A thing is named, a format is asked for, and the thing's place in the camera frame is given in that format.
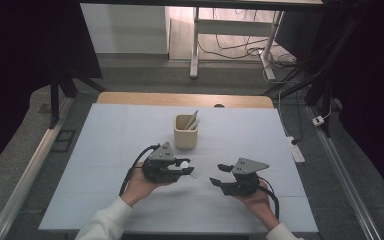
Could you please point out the white desk frame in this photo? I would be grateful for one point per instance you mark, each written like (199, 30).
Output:
(233, 27)

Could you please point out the dark monitor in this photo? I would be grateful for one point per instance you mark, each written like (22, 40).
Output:
(296, 33)

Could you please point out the person's right hand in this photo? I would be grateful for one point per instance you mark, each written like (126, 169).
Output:
(260, 203)

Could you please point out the small white adapter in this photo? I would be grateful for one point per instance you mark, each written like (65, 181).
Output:
(318, 120)

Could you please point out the wooden table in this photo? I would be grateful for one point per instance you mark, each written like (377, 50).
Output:
(180, 99)

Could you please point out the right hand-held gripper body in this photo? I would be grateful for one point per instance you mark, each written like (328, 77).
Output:
(243, 183)

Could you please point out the black metal stand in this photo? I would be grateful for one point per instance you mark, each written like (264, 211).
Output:
(316, 80)

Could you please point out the person's left hand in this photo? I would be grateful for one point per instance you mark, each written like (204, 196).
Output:
(138, 186)

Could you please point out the aluminium rail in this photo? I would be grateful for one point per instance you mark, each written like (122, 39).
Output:
(343, 173)
(30, 173)

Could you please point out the white and clear pen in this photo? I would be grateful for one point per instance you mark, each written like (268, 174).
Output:
(191, 120)

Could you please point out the white power strip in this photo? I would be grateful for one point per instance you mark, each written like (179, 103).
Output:
(296, 153)

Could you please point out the beige pen holder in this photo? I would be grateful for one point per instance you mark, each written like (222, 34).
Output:
(185, 140)

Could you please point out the black overhead bar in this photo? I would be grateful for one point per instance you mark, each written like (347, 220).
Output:
(213, 3)

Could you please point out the dark curtain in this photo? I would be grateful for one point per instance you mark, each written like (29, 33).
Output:
(373, 83)
(20, 66)

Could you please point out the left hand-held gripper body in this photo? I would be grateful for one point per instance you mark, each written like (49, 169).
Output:
(160, 166)

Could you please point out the black tripod stand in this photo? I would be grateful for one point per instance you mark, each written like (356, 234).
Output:
(54, 100)

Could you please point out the white cabinet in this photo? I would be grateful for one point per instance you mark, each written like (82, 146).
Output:
(123, 30)

